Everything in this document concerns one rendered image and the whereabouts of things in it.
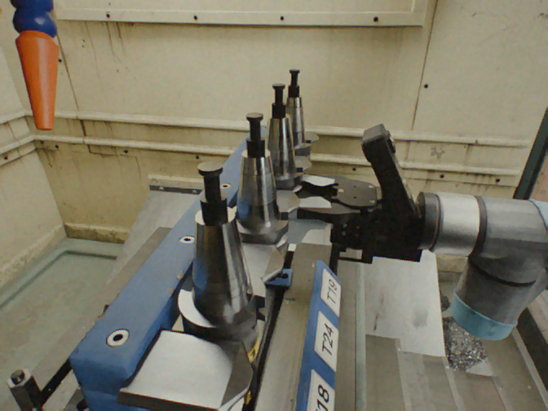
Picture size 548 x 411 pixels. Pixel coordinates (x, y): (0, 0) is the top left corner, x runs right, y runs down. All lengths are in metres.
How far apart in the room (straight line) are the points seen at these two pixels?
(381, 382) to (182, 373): 0.64
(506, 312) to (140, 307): 0.43
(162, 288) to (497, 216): 0.36
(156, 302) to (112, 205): 1.15
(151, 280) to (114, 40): 0.95
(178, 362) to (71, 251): 1.30
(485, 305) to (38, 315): 1.18
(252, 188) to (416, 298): 0.75
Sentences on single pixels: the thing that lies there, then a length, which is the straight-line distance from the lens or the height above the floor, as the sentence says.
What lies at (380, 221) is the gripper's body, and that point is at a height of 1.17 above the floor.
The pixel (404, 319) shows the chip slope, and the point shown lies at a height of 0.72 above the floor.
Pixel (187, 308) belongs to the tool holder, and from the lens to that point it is 0.28.
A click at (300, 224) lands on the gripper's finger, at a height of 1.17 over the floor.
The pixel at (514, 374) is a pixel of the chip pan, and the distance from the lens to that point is 1.06.
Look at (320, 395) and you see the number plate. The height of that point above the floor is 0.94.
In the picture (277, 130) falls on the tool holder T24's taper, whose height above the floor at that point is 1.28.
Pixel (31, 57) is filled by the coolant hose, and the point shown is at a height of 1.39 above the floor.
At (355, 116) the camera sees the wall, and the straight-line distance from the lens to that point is 1.03.
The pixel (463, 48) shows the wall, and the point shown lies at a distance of 1.03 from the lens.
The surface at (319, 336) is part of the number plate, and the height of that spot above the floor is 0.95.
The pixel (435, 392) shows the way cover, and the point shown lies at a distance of 0.89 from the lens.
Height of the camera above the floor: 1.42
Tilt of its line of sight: 29 degrees down
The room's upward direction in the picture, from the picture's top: straight up
